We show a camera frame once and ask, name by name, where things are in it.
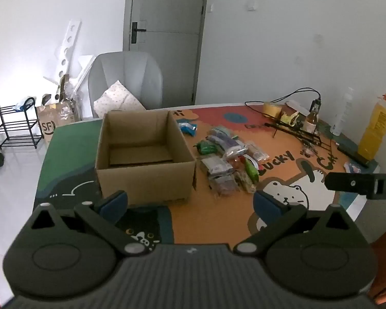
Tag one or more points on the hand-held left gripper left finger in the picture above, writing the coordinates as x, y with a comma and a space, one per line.
114, 204

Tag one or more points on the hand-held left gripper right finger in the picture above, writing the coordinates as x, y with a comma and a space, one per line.
267, 204

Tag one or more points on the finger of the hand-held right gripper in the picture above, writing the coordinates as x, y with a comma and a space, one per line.
347, 183

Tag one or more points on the brown cardboard box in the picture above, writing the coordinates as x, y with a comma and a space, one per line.
141, 177

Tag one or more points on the pile of snack packets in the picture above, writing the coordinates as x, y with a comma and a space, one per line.
225, 167

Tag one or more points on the green snack packet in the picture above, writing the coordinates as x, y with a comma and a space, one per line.
206, 148

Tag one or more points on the blue snack packet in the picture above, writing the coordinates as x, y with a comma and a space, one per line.
188, 128

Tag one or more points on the black flat bar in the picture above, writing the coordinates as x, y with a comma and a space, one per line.
352, 154

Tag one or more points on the colourful printed table mat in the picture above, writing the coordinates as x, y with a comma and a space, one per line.
218, 212

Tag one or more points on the yellow plastic bottle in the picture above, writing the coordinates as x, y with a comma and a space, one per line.
374, 132

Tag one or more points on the brown glass bottle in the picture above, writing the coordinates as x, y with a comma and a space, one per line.
311, 120

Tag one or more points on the black folded tripod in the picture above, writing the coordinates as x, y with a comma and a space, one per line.
296, 130

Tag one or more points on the yellow plastic bag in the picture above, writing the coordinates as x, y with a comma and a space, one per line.
289, 119

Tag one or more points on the yellow tape roll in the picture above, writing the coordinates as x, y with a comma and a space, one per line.
271, 108

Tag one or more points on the brown paper bag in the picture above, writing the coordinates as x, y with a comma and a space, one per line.
56, 122

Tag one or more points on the white dotted pillow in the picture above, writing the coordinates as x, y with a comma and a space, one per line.
115, 98

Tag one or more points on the black shoe rack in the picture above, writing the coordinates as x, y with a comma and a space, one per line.
16, 125

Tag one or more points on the grey armchair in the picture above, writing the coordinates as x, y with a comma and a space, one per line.
132, 70

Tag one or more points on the white foam board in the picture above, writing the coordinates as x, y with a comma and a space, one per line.
85, 67

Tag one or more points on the white perforated board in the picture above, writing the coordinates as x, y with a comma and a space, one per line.
67, 45

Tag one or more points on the grey door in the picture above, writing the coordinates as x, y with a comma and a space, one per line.
170, 6

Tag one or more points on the white light switch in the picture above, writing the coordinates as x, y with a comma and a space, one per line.
252, 4

